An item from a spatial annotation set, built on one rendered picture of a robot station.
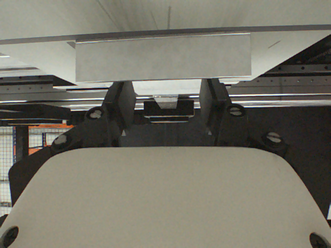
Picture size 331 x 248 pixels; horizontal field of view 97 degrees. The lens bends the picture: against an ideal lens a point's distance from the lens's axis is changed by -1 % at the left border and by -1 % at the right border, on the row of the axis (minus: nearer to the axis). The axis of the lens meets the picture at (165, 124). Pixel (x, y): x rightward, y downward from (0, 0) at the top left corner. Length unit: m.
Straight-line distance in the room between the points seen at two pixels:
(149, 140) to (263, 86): 0.47
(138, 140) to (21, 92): 0.42
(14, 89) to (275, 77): 0.73
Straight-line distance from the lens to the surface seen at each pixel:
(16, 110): 0.49
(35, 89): 0.57
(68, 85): 0.20
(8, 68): 0.29
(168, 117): 0.36
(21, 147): 1.32
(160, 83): 0.16
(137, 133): 0.70
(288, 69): 0.52
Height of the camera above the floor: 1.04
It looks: 1 degrees down
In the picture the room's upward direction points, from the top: 179 degrees clockwise
